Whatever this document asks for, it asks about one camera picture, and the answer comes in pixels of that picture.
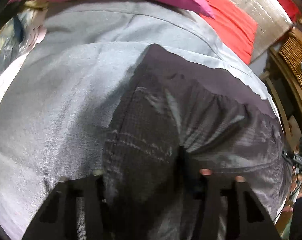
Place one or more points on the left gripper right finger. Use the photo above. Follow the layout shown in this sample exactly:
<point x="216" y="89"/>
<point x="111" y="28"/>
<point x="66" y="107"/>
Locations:
<point x="245" y="216"/>

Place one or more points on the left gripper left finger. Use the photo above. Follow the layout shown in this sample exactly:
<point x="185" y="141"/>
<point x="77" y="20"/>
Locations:
<point x="57" y="217"/>

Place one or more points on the dark quilted puffer jacket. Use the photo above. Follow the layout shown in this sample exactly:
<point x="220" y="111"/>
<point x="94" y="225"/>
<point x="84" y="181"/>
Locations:
<point x="178" y="117"/>

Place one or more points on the person's right hand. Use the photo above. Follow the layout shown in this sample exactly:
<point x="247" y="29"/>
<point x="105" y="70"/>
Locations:
<point x="295" y="192"/>

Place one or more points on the wooden side table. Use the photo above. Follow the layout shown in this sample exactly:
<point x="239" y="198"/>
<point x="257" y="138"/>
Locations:
<point x="285" y="91"/>

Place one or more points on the grey blanket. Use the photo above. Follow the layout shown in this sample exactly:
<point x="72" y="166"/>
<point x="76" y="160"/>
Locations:
<point x="57" y="109"/>

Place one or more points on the wicker basket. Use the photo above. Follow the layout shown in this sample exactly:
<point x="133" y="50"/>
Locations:
<point x="291" y="52"/>

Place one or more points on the red-orange pillow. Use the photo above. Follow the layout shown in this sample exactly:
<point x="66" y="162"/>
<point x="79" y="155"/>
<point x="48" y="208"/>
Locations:
<point x="234" y="26"/>

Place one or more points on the silver foil insulation mat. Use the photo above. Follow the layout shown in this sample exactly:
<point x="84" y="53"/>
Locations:
<point x="273" y="22"/>

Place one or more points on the clear plastic bag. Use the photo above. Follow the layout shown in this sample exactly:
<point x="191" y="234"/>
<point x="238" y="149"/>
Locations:
<point x="21" y="27"/>

